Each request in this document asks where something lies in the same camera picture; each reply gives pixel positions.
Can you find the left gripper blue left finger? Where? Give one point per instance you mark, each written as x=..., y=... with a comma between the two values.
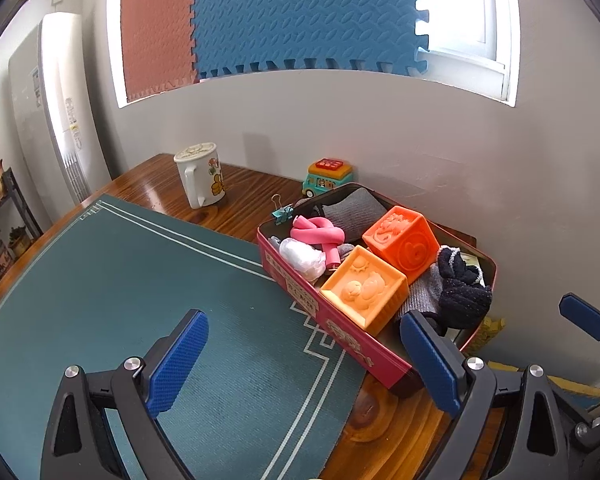
x=79, y=443

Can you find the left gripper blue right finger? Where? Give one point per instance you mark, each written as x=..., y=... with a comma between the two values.
x=466, y=389

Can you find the navy black sock ball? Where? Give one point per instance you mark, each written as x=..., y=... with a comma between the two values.
x=464, y=301

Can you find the grey ribbed sock bundle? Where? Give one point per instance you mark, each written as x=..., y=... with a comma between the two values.
x=424, y=295

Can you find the light orange toy cube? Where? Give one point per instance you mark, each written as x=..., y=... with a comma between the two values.
x=367, y=290

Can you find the dark orange toy cube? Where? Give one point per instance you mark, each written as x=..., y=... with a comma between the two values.
x=404, y=239

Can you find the grey yellow sock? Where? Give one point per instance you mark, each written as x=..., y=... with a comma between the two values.
x=344, y=250

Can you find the white fluffy sock ball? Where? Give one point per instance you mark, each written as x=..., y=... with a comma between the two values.
x=309, y=262

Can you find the grey black sock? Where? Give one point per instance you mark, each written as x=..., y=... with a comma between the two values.
x=355, y=214

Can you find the teal table mat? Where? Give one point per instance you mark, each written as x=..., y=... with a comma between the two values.
x=268, y=396

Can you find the small lower potted plant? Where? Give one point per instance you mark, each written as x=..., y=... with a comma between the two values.
x=19, y=241

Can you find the black metal shelf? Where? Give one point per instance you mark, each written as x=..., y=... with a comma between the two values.
x=15, y=211

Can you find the red tin box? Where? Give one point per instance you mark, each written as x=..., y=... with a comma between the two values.
x=385, y=359

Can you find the white cartoon mug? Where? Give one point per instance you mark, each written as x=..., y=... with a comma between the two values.
x=201, y=174

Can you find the teal binder clip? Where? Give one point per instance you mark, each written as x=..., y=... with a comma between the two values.
x=281, y=213

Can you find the teal toy bus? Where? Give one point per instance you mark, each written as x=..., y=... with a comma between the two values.
x=325, y=175

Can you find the white standing air conditioner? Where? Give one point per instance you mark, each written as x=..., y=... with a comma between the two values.
x=53, y=114

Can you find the red foam mat tile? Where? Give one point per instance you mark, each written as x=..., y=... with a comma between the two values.
x=157, y=42

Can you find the blue foam mat tile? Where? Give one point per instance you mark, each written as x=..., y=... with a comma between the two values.
x=249, y=36

